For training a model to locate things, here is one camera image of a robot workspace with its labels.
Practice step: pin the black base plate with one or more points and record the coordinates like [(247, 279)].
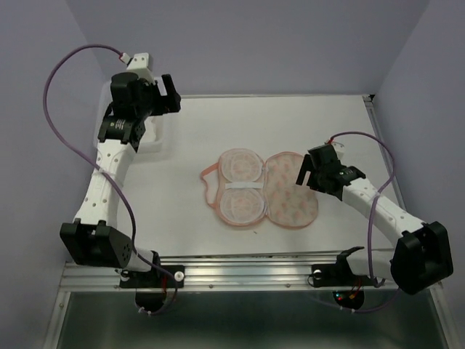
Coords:
[(153, 279), (332, 275)]

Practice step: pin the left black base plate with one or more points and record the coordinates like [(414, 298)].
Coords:
[(153, 279)]

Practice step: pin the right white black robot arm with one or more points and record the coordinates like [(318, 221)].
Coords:
[(421, 256)]

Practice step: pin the aluminium mounting rail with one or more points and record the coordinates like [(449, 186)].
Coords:
[(240, 273)]

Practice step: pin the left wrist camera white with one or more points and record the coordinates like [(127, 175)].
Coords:
[(139, 64)]

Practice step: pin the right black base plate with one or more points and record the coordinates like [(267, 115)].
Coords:
[(332, 275)]

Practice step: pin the white perforated plastic basket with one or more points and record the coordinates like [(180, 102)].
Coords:
[(152, 140)]

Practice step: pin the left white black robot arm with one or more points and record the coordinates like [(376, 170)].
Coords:
[(93, 239)]

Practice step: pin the floral mesh laundry bag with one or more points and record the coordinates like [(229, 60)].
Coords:
[(244, 189)]

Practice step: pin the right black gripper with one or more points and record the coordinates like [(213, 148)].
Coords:
[(307, 166)]

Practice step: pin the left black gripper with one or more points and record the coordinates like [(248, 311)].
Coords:
[(166, 104)]

